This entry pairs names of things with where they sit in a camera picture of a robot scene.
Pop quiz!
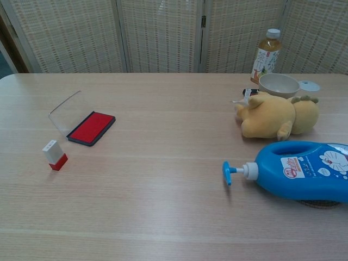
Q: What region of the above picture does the white and red stamp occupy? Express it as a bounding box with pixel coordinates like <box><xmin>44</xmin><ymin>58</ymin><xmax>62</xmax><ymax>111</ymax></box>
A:
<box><xmin>42</xmin><ymin>139</ymin><xmax>68</xmax><ymax>172</ymax></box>

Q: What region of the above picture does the red ink stamp pad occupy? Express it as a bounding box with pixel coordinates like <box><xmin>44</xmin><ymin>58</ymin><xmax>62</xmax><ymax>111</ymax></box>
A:
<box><xmin>48</xmin><ymin>90</ymin><xmax>116</xmax><ymax>147</ymax></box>

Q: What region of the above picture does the woven folding screen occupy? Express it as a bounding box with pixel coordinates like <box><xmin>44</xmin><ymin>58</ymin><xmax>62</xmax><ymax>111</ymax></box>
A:
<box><xmin>0</xmin><ymin>0</ymin><xmax>348</xmax><ymax>74</ymax></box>

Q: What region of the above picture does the yellow plush toy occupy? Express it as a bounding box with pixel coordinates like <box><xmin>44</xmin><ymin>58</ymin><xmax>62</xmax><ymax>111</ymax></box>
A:
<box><xmin>232</xmin><ymin>91</ymin><xmax>320</xmax><ymax>141</ymax></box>

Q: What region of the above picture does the beige bowl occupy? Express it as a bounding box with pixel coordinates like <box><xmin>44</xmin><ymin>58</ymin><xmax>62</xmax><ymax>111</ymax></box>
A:
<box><xmin>258</xmin><ymin>73</ymin><xmax>301</xmax><ymax>99</ymax></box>

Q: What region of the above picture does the amber tea bottle white cap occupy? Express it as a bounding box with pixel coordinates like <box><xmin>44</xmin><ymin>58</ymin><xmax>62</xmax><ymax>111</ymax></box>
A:
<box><xmin>250</xmin><ymin>28</ymin><xmax>283</xmax><ymax>84</ymax></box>

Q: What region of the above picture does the blue pump bottle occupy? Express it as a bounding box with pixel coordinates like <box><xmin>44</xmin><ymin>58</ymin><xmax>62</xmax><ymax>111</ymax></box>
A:
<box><xmin>222</xmin><ymin>140</ymin><xmax>348</xmax><ymax>204</ymax></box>

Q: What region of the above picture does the white round plastic lid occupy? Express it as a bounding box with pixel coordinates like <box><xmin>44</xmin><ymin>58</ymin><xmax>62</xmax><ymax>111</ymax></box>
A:
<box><xmin>297</xmin><ymin>79</ymin><xmax>321</xmax><ymax>92</ymax></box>

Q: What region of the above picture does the brown wooden board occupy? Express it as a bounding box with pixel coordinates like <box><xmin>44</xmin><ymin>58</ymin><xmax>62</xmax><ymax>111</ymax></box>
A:
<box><xmin>0</xmin><ymin>13</ymin><xmax>30</xmax><ymax>74</ymax></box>

